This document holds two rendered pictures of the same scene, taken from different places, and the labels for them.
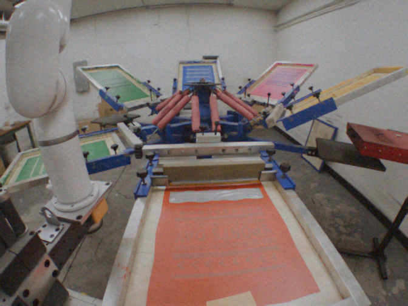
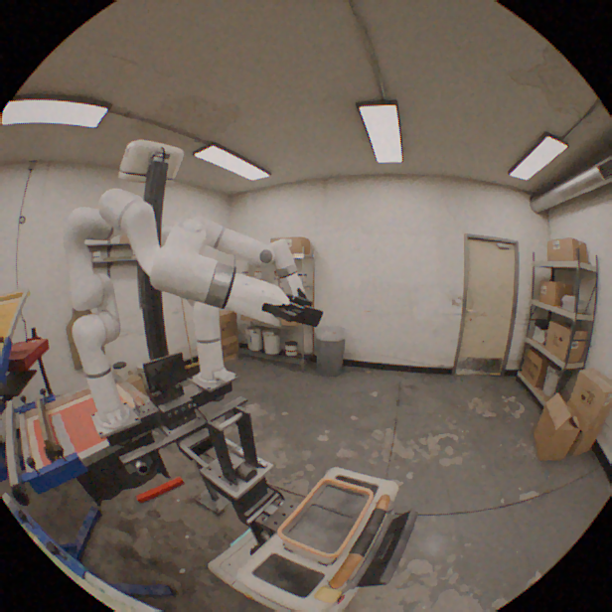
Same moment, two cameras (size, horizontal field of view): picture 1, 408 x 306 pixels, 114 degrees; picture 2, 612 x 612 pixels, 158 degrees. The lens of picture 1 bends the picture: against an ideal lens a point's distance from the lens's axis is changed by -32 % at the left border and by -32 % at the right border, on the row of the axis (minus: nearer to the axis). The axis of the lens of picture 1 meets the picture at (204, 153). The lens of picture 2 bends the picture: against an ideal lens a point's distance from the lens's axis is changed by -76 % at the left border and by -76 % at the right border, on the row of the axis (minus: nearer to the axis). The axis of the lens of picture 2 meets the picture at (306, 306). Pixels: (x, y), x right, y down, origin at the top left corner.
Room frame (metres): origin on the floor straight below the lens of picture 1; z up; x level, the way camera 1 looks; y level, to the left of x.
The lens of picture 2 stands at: (0.46, 1.02, 1.54)
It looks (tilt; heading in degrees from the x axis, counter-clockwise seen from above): 9 degrees down; 206
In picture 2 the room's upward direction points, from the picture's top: straight up
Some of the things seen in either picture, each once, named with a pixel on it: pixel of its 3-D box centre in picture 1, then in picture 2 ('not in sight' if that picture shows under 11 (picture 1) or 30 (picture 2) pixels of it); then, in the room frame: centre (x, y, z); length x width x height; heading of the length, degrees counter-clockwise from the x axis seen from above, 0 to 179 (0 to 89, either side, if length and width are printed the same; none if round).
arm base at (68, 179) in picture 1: (62, 169); (106, 397); (0.35, 0.34, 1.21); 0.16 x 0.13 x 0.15; 85
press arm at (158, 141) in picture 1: (128, 151); not in sight; (1.19, 0.52, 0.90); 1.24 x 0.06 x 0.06; 123
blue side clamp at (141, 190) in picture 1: (149, 179); (55, 472); (0.70, 0.24, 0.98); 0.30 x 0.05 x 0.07; 3
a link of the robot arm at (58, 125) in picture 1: (48, 102); (93, 343); (0.34, 0.32, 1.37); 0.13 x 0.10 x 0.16; 26
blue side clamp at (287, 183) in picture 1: (275, 173); (38, 408); (0.73, -0.32, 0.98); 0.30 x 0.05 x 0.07; 3
